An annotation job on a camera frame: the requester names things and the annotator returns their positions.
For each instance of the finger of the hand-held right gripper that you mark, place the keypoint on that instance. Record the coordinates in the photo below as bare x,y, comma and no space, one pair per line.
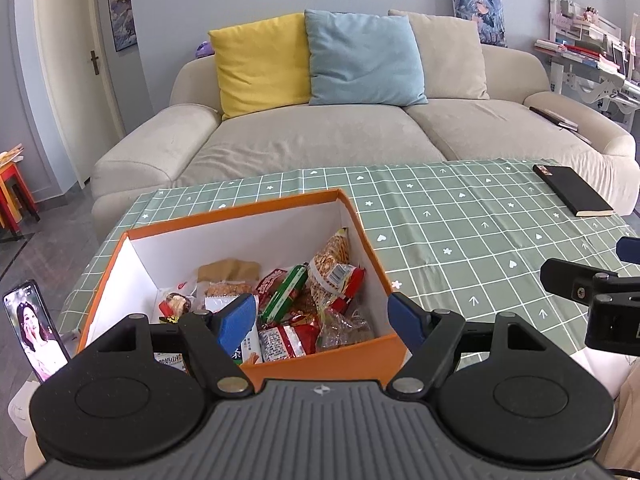
570,280
630,250

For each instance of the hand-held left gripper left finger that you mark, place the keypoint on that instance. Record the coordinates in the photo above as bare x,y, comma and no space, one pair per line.
239,321

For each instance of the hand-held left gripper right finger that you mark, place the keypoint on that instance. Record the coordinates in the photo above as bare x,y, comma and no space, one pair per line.
404,322

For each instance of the white stick snack packet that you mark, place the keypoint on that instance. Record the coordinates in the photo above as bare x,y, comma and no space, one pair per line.
247,347

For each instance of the orange crumb packet brown label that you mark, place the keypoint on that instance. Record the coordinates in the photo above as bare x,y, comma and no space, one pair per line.
227,280

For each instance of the small red snack packet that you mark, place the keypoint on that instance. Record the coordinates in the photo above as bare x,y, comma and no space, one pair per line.
272,282

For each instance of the green snack packet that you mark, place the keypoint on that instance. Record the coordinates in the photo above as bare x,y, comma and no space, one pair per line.
285,292

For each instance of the clear packet of brown snacks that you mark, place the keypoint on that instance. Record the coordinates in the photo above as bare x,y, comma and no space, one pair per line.
345,331

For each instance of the small clear red-topped packet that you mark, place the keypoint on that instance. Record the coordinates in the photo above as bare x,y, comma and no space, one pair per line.
172,306

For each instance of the orange cardboard box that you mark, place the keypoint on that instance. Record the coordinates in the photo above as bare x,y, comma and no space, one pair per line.
325,360

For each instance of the orange peanut packet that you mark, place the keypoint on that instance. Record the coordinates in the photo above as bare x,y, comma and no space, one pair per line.
330,262

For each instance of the black notebook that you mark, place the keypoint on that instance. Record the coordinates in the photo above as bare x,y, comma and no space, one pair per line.
572,190

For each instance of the beige cloth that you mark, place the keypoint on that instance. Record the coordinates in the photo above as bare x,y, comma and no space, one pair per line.
625,410

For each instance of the green checked tablecloth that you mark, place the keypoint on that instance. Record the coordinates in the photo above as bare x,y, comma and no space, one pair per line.
450,220

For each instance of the beige sofa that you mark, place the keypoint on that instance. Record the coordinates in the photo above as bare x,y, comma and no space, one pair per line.
310,145

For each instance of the white desk with books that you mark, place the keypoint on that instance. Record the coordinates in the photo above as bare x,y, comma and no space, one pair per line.
585,55

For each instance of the smartphone on stand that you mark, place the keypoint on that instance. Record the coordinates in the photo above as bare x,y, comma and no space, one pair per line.
35,330

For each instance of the red stool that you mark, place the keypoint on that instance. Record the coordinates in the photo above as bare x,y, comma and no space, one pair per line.
17,195

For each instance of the beige pillow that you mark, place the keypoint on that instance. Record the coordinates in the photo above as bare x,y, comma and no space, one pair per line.
450,55

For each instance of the yellow pillow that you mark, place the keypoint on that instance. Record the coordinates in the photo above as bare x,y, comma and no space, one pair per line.
260,65

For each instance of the light blue pillow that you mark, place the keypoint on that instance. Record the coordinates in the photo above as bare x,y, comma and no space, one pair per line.
365,57

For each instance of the purple plush toy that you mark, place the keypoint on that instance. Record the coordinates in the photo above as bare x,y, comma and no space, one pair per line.
205,48

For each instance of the printed figure pillow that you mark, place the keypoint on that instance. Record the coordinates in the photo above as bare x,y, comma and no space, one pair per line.
477,12

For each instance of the white door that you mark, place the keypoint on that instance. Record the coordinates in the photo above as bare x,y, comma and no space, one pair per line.
70,60

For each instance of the wall poster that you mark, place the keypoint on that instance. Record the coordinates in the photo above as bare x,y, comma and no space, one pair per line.
121,5

